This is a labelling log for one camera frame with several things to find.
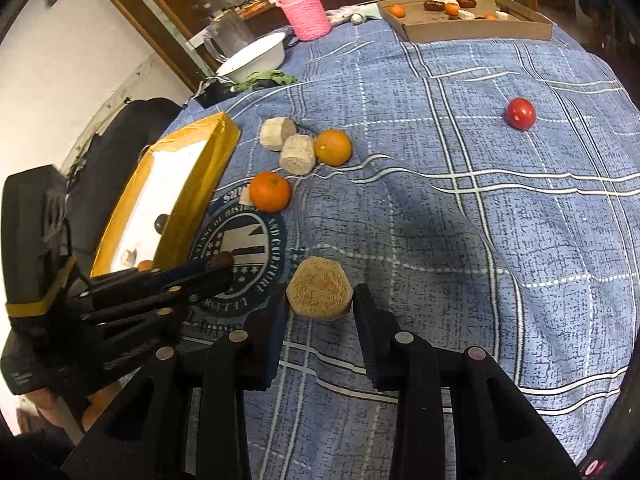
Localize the red date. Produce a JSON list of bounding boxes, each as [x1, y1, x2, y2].
[[205, 252, 234, 269]]

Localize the dark brown round fruit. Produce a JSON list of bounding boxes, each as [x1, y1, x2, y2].
[[154, 214, 169, 235]]

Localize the small white foam cylinder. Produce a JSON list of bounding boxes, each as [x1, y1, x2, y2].
[[120, 249, 138, 269]]

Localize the large beige foam cylinder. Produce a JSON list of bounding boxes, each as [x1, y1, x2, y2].
[[286, 256, 352, 320]]

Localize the white foam block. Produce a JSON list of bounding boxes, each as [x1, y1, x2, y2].
[[259, 117, 297, 152]]

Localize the red cherry tomato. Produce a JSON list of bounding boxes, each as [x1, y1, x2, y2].
[[506, 98, 537, 131]]

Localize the person's left hand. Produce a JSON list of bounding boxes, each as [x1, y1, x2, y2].
[[26, 382, 122, 431]]

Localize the small white foam piece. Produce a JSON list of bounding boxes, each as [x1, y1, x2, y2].
[[239, 186, 254, 207]]

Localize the small orange in tray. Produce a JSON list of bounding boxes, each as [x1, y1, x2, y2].
[[137, 260, 153, 272]]

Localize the white tray with yellow tape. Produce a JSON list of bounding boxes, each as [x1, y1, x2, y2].
[[91, 112, 241, 276]]

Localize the black sofa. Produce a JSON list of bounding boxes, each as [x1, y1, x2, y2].
[[67, 98, 181, 274]]

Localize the pale orange tangerine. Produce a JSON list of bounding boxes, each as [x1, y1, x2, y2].
[[314, 129, 352, 167]]

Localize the green leaves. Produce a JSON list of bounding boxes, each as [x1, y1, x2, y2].
[[234, 70, 298, 93]]

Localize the white enamel bowl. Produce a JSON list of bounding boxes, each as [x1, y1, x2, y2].
[[216, 32, 286, 84]]

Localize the clear glass pitcher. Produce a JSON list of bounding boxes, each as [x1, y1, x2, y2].
[[203, 9, 255, 64]]

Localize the blue plaid tablecloth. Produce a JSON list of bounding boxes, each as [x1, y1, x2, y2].
[[175, 21, 639, 479]]

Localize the pink knitted cup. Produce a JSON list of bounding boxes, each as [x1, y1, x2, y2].
[[276, 0, 332, 41]]

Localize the brown cardboard tray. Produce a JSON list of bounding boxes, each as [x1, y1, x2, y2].
[[378, 0, 552, 44]]

